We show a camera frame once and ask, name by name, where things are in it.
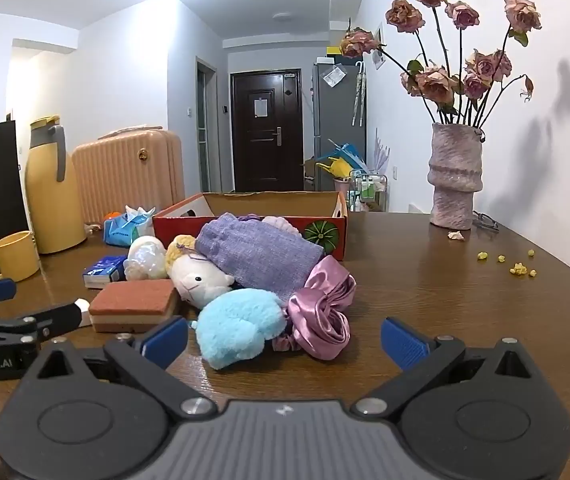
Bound pink scalloped plush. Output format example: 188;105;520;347
262;215;302;237

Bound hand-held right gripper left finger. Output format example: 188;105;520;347
29;316;220;419

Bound purple knit pouch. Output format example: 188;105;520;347
195;212;326;306

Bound blue bag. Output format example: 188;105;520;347
332;142;366;174

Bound pink satin cloth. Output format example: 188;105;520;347
272;256;358;361

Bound purple wall decoration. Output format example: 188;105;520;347
374;127;392;174

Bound cardboard box with pumpkin print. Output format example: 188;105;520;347
152;191;349;261

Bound light blue fluffy plush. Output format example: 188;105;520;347
191;287;286;371

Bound white hanging umbrella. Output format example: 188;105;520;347
352;60;367;126

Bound pink ribbed suitcase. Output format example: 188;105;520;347
71;127;186;226

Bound wall picture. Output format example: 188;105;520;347
372;22;386;71

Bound scattered yellow petal bits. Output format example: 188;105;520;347
477;248;538;279

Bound black eyeglasses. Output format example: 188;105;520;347
472;211;500;234

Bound brown layered sponge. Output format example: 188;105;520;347
89;279;182;335

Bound yellow watering can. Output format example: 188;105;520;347
316;156;351;180

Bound pink textured vase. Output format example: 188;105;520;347
427;122;486;231

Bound grey refrigerator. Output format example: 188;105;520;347
312;60;368;194

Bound trolley with bottles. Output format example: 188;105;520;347
347;170;390;214

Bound small blue carton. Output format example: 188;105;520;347
83;256;129;290

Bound dark wooden door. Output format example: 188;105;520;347
230;69;304;194

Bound yellow mug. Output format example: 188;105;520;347
0;231;41;282

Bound clear plastic bag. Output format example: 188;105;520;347
322;65;347;87

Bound yellow thermos jug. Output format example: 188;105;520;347
25;116;88;255

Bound grey framed glass door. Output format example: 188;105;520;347
196;56;218;194

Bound blue tissue pack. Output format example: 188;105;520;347
103;205;158;248

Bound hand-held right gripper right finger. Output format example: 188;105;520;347
350;317;542;419

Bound bunch of dried roses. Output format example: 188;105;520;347
340;0;544;129

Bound plush doll with yellow hair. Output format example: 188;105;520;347
165;234;236;310

